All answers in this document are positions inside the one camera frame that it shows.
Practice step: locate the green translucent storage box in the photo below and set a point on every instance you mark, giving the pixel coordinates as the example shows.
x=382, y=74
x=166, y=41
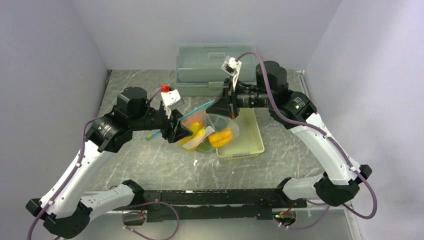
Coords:
x=198, y=67

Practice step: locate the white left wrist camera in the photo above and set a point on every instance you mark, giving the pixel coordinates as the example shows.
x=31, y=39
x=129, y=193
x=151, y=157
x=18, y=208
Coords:
x=171, y=99

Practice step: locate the clear zip bag blue zipper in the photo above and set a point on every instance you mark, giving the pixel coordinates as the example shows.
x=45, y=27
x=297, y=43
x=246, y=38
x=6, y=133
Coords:
x=209, y=131

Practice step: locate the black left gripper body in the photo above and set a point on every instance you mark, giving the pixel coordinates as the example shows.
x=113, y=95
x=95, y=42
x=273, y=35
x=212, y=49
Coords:
x=150, y=120

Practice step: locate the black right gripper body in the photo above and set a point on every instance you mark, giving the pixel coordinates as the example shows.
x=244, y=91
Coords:
x=251, y=97

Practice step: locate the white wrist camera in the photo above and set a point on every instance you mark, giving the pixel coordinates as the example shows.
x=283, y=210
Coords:
x=171, y=99
x=232, y=67

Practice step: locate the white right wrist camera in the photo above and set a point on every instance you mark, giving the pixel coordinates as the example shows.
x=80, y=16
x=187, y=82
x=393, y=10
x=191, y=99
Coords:
x=232, y=67

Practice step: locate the yellow banana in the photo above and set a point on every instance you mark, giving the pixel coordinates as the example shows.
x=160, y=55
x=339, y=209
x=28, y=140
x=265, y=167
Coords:
x=197, y=129

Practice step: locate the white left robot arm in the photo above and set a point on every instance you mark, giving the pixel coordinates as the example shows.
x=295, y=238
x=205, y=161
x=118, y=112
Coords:
x=65, y=209

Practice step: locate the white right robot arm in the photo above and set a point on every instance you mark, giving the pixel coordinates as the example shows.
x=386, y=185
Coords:
x=340, y=181

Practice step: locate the orange fruit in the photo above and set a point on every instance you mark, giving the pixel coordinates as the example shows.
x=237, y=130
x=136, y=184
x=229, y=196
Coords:
x=196, y=117

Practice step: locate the green custard apple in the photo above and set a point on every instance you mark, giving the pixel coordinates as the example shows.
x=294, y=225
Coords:
x=205, y=147

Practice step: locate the yellow bell pepper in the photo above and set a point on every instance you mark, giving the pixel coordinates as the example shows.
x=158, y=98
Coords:
x=220, y=138

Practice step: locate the pale green perforated basket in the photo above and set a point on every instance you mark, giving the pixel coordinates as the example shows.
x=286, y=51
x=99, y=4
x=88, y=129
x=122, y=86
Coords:
x=248, y=143

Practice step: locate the dark green avocado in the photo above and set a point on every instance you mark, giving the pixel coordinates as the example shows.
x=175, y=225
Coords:
x=217, y=122

